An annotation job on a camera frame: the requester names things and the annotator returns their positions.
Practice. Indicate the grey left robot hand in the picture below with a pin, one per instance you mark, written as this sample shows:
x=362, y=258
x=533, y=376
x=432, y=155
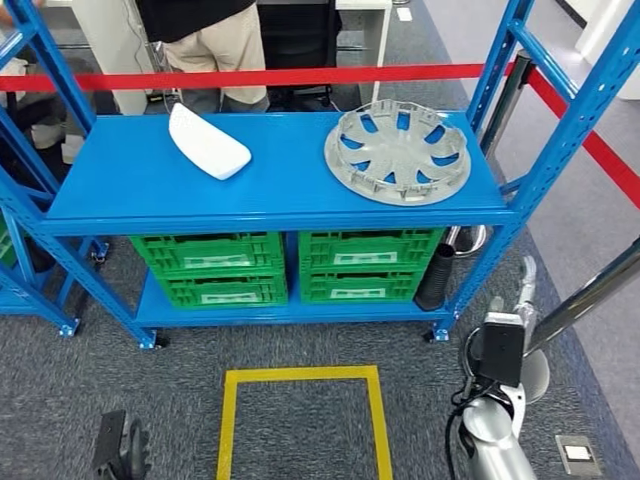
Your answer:
x=139, y=457

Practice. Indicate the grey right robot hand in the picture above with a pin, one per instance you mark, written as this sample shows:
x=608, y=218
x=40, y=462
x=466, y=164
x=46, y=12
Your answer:
x=529, y=291

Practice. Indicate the grey plastic wheel hubcap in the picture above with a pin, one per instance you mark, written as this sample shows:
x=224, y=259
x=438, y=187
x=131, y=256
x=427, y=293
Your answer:
x=397, y=149

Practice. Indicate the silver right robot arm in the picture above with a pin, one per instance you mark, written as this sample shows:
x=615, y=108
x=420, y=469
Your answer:
x=487, y=444

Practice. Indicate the blue metal shelf rack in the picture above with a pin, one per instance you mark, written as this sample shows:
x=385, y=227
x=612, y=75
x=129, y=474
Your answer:
x=67, y=328
x=250, y=185

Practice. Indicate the white curved plastic part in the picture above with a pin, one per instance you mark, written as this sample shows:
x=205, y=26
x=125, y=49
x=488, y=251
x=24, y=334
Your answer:
x=210, y=149

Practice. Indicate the black ribbed rubber bellows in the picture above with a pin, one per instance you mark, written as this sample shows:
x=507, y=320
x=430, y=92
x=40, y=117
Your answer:
x=434, y=285

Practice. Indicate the steel floor socket box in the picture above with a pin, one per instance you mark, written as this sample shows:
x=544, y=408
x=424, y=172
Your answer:
x=577, y=454

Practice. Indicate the small white floor plate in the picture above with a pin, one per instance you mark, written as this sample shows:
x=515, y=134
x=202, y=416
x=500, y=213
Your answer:
x=404, y=14

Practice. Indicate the white desk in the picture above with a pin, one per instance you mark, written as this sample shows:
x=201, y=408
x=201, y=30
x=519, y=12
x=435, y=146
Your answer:
x=110, y=60
x=372, y=40

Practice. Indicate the person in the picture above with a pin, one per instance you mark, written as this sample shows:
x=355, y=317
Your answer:
x=45, y=109
x=215, y=46

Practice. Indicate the black office chair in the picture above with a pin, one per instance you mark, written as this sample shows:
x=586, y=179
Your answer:
x=300, y=33

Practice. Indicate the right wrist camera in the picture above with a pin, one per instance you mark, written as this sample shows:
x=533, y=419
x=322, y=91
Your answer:
x=500, y=351

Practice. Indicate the chrome stanchion post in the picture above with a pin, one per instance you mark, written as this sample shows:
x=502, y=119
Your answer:
x=590, y=298
x=505, y=99

